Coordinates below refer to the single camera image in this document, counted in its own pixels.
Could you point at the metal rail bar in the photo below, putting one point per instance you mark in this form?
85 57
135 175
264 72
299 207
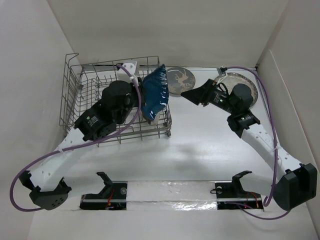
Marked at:
171 198

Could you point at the dark blue plate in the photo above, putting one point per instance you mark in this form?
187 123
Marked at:
156 92

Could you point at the grey wire dish rack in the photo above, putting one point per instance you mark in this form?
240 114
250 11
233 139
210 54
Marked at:
83 85

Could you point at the grey plate with deer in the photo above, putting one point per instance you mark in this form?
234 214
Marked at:
179 80

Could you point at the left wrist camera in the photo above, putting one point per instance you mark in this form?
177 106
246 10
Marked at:
130 66

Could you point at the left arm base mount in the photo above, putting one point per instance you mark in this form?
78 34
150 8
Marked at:
110 189

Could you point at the speckled beige round plate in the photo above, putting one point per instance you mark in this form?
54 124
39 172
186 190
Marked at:
232 79

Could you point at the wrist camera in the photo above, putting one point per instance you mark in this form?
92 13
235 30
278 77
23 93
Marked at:
221 72
130 66

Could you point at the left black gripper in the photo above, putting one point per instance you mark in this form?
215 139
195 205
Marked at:
141 88

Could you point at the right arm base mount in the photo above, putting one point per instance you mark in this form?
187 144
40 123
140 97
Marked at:
231 196

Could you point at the cream three-section divided plate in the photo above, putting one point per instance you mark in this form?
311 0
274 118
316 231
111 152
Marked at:
156 118

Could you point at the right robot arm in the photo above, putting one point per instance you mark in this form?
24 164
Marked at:
293 183

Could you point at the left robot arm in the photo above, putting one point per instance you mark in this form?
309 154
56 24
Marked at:
48 183

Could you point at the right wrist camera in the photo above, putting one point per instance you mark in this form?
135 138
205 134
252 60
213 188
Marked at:
221 72

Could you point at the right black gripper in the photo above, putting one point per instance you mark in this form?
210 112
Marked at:
202 94

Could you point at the cream plate with metallic rim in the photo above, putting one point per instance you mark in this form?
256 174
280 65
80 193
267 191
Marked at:
148 121

